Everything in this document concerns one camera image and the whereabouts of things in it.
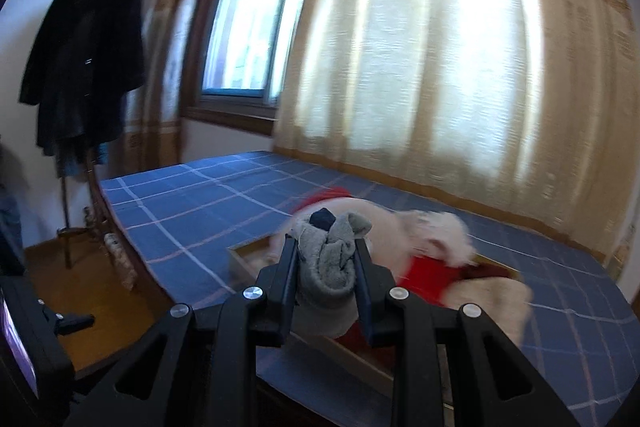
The beige cardboard tray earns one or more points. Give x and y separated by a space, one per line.
365 367

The grey socks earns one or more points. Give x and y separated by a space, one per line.
330 267

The blue checked tablecloth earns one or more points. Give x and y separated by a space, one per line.
200 207

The dark wooden desk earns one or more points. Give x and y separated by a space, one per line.
150 287

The white dotted underwear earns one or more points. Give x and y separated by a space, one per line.
440 232

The sheer cream curtain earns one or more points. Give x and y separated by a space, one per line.
425 57

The wood framed window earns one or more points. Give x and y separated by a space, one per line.
250 32

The dark hanging jacket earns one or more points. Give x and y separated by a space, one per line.
85 57

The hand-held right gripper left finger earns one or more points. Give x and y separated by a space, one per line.
285 297

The red underwear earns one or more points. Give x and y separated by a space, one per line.
430 277

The pale pink underwear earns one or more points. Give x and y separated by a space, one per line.
500 307

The bright red garment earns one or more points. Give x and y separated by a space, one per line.
325 197

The wooden coat rack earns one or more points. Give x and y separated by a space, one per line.
65 207

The teal blue hanging garment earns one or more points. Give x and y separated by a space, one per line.
102 152

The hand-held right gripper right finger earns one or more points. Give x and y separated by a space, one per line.
367 297

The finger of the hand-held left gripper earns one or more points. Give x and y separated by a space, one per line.
75 323

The beige patterned side curtain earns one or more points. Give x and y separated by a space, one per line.
160 57

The beige lace bra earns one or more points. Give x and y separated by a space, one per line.
380 232

